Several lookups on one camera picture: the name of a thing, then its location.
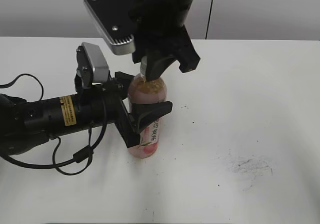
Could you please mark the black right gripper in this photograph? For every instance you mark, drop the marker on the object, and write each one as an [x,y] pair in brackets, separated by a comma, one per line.
[161,35]

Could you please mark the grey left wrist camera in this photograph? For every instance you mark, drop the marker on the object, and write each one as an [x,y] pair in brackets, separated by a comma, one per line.
[92,65]

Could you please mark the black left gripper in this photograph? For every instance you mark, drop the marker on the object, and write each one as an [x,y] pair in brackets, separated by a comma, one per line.
[102,104]

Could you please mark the grey bottle cap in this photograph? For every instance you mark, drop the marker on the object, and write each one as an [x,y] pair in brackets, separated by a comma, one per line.
[143,66]

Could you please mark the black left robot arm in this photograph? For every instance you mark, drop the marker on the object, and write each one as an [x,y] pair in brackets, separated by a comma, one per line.
[25,125]

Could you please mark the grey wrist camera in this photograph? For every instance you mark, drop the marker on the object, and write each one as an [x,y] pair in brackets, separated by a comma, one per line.
[92,65]
[114,23]

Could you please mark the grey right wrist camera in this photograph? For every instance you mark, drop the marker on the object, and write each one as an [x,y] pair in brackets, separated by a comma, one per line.
[114,23]

